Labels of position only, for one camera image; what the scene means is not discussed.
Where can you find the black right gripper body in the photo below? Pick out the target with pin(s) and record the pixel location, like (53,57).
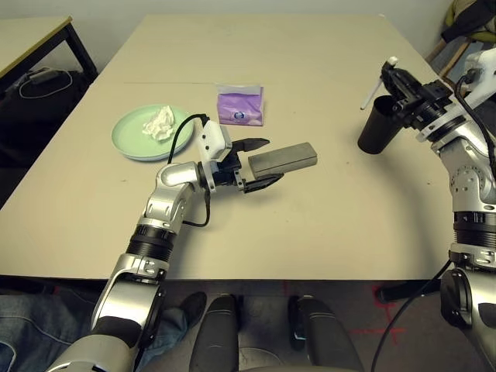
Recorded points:
(430,100)

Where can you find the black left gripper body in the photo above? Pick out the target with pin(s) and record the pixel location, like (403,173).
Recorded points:
(228,172)

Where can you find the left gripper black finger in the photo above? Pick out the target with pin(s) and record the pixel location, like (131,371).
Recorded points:
(263,183)
(252,144)

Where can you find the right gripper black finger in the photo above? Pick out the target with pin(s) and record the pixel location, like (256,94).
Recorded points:
(408,81)
(391,91)

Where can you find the white pen with black cap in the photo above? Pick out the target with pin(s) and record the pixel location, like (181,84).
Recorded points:
(374,91)

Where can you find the grey glasses case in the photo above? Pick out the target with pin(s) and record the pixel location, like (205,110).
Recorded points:
(283,159)

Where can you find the white tissue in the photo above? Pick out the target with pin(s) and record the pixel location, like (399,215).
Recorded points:
(159,124)

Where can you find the light green plate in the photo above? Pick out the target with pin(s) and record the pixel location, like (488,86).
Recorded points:
(131,131)

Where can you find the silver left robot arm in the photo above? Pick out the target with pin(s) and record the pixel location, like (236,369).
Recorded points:
(166,193)

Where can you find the purple tissue pack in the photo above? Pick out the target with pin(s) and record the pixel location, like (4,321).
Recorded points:
(240,108)

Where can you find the black plastic cup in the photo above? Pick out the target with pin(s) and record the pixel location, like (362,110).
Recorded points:
(374,131)

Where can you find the wooden stool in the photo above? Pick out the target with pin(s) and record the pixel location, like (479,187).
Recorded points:
(451,50)

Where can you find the dark jacket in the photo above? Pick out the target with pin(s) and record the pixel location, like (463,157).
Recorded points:
(465,19)

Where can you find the yellow-green seat cushion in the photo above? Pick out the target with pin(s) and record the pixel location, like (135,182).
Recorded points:
(484,35)

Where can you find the person's black shoe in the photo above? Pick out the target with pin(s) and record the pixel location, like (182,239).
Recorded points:
(193,306)

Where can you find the dark robot left leg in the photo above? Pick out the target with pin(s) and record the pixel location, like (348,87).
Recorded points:
(215,333)

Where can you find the dark robot leg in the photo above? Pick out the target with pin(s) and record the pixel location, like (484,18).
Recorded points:
(321,337)
(215,333)

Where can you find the dark robot right leg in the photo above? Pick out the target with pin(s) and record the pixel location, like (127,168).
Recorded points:
(321,337)

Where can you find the grey robot torso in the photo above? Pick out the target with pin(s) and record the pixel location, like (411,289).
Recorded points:
(271,362)

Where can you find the black bag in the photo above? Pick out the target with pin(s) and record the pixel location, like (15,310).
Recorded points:
(35,116)

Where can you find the grey power adapter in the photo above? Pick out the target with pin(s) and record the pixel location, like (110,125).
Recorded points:
(42,75)

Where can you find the person's blue jeans leg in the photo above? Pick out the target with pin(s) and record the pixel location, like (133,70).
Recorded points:
(38,321)

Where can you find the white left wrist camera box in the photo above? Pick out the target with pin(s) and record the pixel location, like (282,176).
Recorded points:
(211,141)

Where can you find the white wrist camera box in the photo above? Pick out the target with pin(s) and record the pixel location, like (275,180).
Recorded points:
(482,77)
(211,141)

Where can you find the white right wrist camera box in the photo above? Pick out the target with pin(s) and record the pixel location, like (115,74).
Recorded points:
(482,77)

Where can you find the beige side table black frame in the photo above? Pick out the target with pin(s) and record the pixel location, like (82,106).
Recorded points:
(31,38)

